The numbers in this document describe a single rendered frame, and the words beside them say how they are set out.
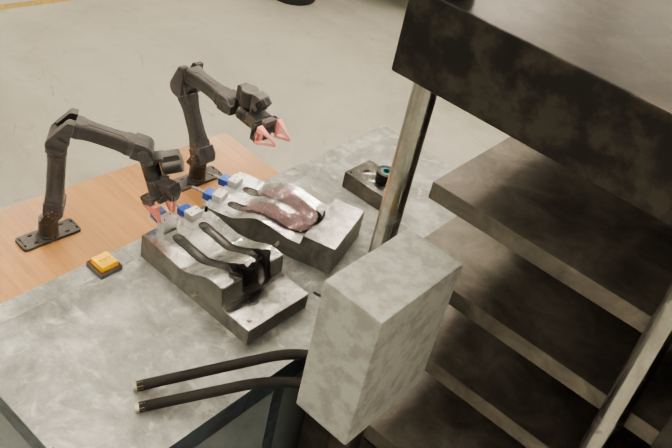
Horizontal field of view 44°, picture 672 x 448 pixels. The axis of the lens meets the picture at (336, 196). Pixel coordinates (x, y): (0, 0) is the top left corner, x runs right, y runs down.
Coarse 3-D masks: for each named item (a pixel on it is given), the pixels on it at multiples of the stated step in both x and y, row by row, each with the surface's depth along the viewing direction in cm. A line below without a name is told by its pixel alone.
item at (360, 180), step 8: (368, 160) 324; (352, 168) 318; (360, 168) 319; (368, 168) 320; (376, 168) 321; (344, 176) 316; (352, 176) 313; (360, 176) 314; (368, 176) 319; (344, 184) 318; (352, 184) 315; (360, 184) 312; (368, 184) 311; (376, 184) 317; (384, 184) 317; (352, 192) 316; (360, 192) 314; (368, 192) 311; (376, 192) 308; (368, 200) 312; (376, 200) 309; (376, 208) 311
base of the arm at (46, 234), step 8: (40, 216) 262; (40, 224) 261; (56, 224) 263; (64, 224) 271; (72, 224) 272; (32, 232) 265; (40, 232) 263; (48, 232) 262; (56, 232) 265; (64, 232) 268; (72, 232) 269; (16, 240) 261; (24, 240) 262; (32, 240) 262; (40, 240) 263; (48, 240) 264; (56, 240) 266; (24, 248) 259; (32, 248) 260
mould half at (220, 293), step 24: (216, 216) 276; (144, 240) 262; (168, 240) 262; (192, 240) 264; (240, 240) 269; (168, 264) 257; (192, 264) 256; (192, 288) 253; (216, 288) 244; (240, 288) 249; (264, 288) 256; (288, 288) 258; (216, 312) 249; (240, 312) 246; (264, 312) 248; (288, 312) 254; (240, 336) 245
